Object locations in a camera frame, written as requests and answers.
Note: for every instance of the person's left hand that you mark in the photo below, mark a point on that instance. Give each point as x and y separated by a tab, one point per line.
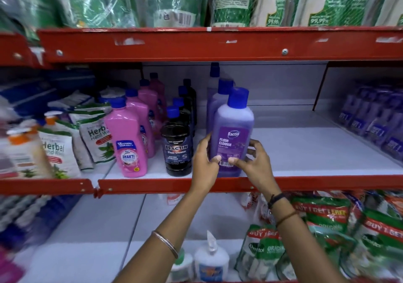
203	172

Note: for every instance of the person's right hand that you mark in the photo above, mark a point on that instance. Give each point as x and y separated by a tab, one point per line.
259	172

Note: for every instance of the person's left thumb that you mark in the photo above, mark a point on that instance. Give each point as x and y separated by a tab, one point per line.
216	160

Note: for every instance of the person's right thumb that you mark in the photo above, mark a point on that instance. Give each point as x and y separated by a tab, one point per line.
236	161

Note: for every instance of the person's right middle finger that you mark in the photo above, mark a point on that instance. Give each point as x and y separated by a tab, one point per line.
252	151

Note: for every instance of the purple floor cleaner bottle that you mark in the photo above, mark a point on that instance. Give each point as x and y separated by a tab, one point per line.
220	98
232	125
213	74

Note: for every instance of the person's left forearm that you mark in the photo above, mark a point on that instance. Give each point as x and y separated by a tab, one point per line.
170	238

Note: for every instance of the person's right forearm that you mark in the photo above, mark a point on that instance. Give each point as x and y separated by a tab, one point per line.
302	245

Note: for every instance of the black floor cleaner bottle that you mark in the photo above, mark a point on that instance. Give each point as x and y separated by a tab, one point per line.
190	85
186	93
184	106
176	149

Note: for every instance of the red metal shelf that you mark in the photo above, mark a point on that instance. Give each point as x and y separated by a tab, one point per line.
44	186
176	185
15	51
201	45

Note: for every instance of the white red pouch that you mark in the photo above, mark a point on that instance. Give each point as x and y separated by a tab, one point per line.
259	207

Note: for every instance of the black wrist thread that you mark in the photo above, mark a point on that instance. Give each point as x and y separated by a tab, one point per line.
277	199

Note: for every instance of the brown wrist thread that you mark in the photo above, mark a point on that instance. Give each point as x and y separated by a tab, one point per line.
286	217

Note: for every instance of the pink cleaner bottle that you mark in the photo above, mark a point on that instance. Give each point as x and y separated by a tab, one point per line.
145	112
151	93
157	85
126	141

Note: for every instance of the green red soap pouch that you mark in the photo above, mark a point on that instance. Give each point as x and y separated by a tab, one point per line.
258	251

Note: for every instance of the silver bangle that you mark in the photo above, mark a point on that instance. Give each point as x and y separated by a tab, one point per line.
168	241

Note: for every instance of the white blue cap bottle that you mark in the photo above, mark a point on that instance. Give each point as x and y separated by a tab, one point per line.
211	259

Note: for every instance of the white green cap bottle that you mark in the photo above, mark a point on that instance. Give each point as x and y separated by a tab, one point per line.
182	265

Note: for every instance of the white green hand wash pouch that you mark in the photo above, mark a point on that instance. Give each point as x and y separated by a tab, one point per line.
96	134
61	153
74	98

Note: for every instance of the pile of green red pouches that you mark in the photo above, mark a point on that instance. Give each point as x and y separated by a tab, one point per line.
355	229

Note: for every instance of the white orange pump bottle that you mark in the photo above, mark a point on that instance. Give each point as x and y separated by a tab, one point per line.
26	153
52	120

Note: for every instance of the stack of blue packets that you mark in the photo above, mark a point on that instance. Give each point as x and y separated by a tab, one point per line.
41	87

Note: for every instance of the blue white striped packets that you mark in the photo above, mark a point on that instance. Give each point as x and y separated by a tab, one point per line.
28	216

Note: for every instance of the pink packet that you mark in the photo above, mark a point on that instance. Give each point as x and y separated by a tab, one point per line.
9	268

